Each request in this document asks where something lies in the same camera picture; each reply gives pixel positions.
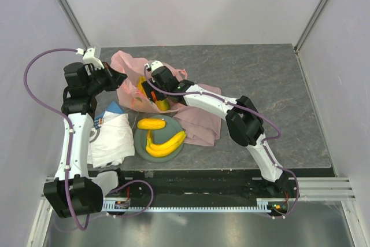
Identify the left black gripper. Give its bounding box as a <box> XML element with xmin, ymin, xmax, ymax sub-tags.
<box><xmin>86</xmin><ymin>61</ymin><xmax>127</xmax><ymax>96</ymax></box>

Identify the pink plastic bag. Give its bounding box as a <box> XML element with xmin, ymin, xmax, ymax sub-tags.
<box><xmin>110</xmin><ymin>50</ymin><xmax>184</xmax><ymax>113</ymax></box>

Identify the single yellow banana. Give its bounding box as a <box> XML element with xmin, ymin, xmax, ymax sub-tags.
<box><xmin>136</xmin><ymin>76</ymin><xmax>146</xmax><ymax>94</ymax></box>

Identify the green-yellow mango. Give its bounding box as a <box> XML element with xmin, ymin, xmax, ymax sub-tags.
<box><xmin>155</xmin><ymin>99</ymin><xmax>171</xmax><ymax>111</ymax></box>

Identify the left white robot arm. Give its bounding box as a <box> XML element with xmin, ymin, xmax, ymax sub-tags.
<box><xmin>43</xmin><ymin>62</ymin><xmax>127</xmax><ymax>218</ymax></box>

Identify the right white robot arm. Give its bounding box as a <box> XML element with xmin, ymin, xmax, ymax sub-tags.
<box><xmin>144</xmin><ymin>61</ymin><xmax>288</xmax><ymax>197</ymax></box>

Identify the yellow mango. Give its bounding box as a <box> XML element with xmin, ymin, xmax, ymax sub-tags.
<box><xmin>137</xmin><ymin>118</ymin><xmax>166</xmax><ymax>130</ymax></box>

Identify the grey-green plate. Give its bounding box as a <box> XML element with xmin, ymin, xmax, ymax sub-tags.
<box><xmin>134</xmin><ymin>115</ymin><xmax>184</xmax><ymax>163</ymax></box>

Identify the white cloth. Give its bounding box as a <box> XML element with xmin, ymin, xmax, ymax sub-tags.
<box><xmin>87</xmin><ymin>111</ymin><xmax>135</xmax><ymax>168</ymax></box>

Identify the mauve folded cloth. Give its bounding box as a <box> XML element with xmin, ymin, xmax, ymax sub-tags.
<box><xmin>173</xmin><ymin>83</ymin><xmax>223</xmax><ymax>147</ymax></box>

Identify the yellow banana bunch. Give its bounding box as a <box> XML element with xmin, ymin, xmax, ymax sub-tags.
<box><xmin>146</xmin><ymin>130</ymin><xmax>186</xmax><ymax>158</ymax></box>

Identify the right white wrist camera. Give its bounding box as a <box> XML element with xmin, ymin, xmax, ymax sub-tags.
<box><xmin>146</xmin><ymin>60</ymin><xmax>164</xmax><ymax>72</ymax></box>

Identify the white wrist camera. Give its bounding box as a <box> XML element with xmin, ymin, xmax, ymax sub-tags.
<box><xmin>146</xmin><ymin>60</ymin><xmax>164</xmax><ymax>72</ymax></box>
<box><xmin>76</xmin><ymin>46</ymin><xmax>103</xmax><ymax>69</ymax></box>

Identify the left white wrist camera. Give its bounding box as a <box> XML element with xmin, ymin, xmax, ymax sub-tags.
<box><xmin>76</xmin><ymin>46</ymin><xmax>103</xmax><ymax>69</ymax></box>

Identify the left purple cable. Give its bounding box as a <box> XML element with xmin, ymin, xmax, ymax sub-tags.
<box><xmin>23</xmin><ymin>47</ymin><xmax>90</xmax><ymax>232</ymax></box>

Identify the purple cable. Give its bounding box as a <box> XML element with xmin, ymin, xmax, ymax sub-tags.
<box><xmin>143</xmin><ymin>63</ymin><xmax>300</xmax><ymax>220</ymax></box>
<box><xmin>23</xmin><ymin>47</ymin><xmax>90</xmax><ymax>232</ymax></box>

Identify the left aluminium frame post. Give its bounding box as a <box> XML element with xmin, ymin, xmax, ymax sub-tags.
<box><xmin>57</xmin><ymin>0</ymin><xmax>90</xmax><ymax>48</ymax></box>

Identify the aluminium frame post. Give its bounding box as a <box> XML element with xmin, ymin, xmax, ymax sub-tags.
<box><xmin>294</xmin><ymin>0</ymin><xmax>330</xmax><ymax>54</ymax></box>
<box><xmin>57</xmin><ymin>0</ymin><xmax>90</xmax><ymax>48</ymax></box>

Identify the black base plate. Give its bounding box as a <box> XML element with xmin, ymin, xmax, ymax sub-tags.
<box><xmin>86</xmin><ymin>168</ymin><xmax>301</xmax><ymax>201</ymax></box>

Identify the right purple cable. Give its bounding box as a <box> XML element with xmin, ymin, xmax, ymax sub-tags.
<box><xmin>143</xmin><ymin>63</ymin><xmax>300</xmax><ymax>220</ymax></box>

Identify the white slotted cable duct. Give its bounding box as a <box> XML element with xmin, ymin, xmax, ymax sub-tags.
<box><xmin>101</xmin><ymin>198</ymin><xmax>272</xmax><ymax>213</ymax></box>

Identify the aluminium rail front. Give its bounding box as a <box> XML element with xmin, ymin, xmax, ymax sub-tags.
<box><xmin>40</xmin><ymin>176</ymin><xmax>356</xmax><ymax>201</ymax></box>

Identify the right aluminium frame post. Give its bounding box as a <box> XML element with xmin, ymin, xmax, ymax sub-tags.
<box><xmin>294</xmin><ymin>0</ymin><xmax>330</xmax><ymax>54</ymax></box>

